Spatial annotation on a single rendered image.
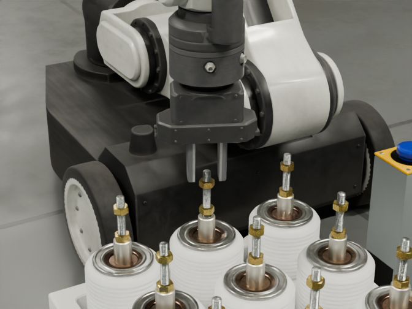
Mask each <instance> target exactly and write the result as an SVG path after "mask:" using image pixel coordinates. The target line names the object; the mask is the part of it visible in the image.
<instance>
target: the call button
mask: <svg viewBox="0 0 412 309"><path fill-rule="evenodd" d="M396 152H397V154H398V155H399V157H400V158H401V159H402V160H405V161H409V162H412V141H406V142H401V143H399V144H398V145H397V150H396Z"/></svg>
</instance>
